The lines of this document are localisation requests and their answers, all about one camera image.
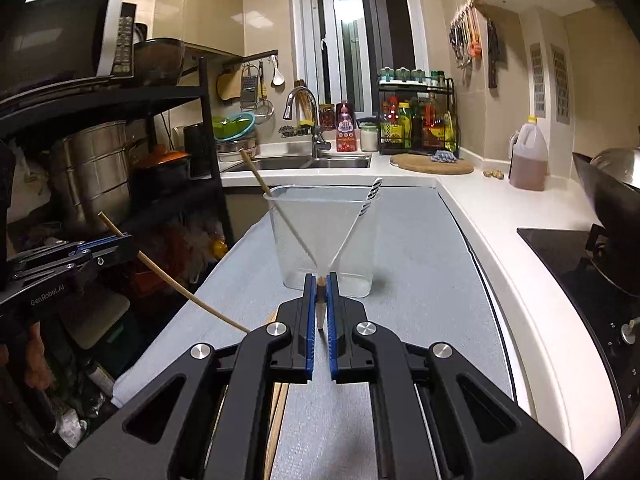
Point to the brown glass bowl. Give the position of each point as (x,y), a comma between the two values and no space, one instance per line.
(159,62)

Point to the red jar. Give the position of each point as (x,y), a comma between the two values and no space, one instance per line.
(326,117)

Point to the group of sauce bottles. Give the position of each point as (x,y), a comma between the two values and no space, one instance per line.
(415,125)

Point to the clear plastic utensil holder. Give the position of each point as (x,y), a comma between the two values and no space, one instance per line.
(320,210)

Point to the green plastic colander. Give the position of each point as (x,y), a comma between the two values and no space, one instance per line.
(232,127)

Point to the stove knob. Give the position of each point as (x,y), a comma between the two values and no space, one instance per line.
(629,331)

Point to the black cylindrical container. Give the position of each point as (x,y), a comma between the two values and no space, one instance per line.
(197,150)

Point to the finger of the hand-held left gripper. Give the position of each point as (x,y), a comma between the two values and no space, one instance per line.
(95,246)
(107,260)

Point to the metal wok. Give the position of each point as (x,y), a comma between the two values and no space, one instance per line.
(615,220)

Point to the black gas stove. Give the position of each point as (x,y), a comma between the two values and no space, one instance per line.
(565,270)

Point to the blue cloth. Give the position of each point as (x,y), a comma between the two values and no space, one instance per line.
(444,156)

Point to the person's left hand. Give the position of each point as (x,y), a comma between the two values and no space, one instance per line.
(37,355)

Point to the stainless steel stockpot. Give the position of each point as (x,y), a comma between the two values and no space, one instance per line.
(95,170)

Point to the sink sponge rack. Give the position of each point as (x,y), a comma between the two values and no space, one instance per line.
(296,131)

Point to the hanging cleaver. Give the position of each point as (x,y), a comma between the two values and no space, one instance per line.
(494,55)

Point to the hanging white ladle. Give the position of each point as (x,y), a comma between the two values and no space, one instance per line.
(278,76)

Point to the round wooden board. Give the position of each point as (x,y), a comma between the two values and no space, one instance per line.
(420,166)

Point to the plastic cooking oil jug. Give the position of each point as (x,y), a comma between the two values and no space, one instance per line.
(527,160)

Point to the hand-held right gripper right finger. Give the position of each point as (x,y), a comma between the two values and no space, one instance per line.
(334,360)

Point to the grey wall vent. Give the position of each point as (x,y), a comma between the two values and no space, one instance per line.
(536,80)
(560,85)

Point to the hanging metal strainer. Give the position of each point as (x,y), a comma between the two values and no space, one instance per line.
(265,111)

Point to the black metal shelf rack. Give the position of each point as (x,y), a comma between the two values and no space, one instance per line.
(206,110)

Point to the beige board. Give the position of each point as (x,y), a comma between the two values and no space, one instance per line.
(97,317)

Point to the hanging wooden cutting board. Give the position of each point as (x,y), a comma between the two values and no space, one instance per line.
(229,84)

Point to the chrome kitchen faucet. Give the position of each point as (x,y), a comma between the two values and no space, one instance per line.
(317,140)

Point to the small yellow item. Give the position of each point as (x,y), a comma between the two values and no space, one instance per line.
(220,250)

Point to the stainless steel sink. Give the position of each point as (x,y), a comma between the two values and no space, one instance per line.
(280,162)

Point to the row of green-capped spice jars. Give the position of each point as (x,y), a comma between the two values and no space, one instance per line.
(410,75)

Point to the ginger root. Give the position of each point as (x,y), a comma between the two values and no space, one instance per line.
(492,174)

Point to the single wooden chopstick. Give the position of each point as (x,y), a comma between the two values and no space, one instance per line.
(260,180)
(192,301)
(320,305)

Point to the white jar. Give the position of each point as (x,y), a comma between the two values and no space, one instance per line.
(369,139)

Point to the grey table mat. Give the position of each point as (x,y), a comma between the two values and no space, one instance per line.
(425,310)

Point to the kitchen window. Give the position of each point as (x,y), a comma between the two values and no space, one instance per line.
(350,25)

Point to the red plastic bags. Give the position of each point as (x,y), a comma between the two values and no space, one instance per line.
(160,260)

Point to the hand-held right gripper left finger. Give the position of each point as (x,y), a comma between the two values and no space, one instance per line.
(309,360)

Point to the black microwave oven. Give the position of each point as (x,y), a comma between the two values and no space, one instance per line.
(60,45)

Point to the black pot with orange lid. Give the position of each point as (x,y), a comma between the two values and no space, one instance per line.
(160,156)

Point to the hanging metal grater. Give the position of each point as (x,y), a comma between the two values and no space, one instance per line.
(249,87)

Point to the pink dish soap bottle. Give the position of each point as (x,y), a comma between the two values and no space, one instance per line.
(346,130)

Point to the group of hanging kitchen tools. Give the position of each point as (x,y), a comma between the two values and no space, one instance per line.
(465,35)

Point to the steel basin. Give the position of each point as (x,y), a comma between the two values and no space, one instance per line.
(237,149)

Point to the hanging peeler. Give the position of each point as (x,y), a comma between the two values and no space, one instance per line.
(262,80)

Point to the white plastic bag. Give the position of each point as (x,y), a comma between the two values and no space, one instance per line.
(35,185)

